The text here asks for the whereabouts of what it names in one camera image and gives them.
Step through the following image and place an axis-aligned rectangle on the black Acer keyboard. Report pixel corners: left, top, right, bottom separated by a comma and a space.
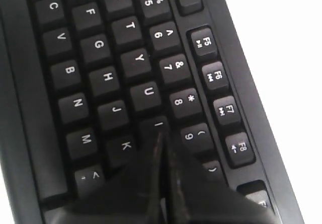
1, 0, 304, 223

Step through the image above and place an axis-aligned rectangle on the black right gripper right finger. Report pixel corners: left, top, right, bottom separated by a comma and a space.
165, 133, 279, 223

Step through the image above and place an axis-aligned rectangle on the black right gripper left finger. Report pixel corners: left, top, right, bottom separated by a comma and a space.
45, 132, 163, 223

